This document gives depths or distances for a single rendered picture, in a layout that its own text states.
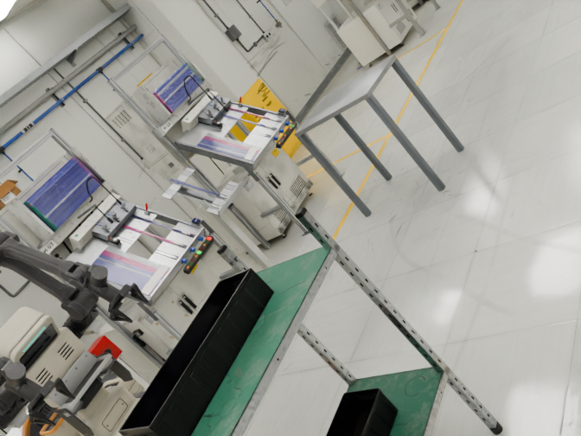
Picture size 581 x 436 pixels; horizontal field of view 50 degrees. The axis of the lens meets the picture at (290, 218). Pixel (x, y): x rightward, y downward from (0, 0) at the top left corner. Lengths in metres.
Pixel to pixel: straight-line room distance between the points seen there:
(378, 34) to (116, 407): 6.23
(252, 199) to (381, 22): 3.52
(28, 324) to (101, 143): 4.26
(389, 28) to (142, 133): 3.75
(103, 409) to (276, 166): 3.30
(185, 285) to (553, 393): 2.84
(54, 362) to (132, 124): 3.09
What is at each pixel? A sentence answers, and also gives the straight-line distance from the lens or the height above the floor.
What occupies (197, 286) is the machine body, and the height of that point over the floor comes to 0.41.
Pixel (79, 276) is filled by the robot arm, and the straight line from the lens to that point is 2.34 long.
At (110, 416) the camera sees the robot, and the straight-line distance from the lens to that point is 2.62.
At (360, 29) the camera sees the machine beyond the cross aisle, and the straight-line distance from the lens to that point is 8.05.
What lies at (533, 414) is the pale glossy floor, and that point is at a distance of 2.40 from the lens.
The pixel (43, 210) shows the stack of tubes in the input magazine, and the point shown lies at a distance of 4.38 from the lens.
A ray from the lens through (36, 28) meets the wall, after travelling 6.93.
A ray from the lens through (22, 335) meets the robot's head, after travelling 2.47.
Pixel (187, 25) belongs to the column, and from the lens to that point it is 7.22.
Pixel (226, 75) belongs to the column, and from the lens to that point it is 7.18.
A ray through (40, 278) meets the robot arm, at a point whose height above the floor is 1.41.
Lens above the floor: 1.66
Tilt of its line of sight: 17 degrees down
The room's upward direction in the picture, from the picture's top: 43 degrees counter-clockwise
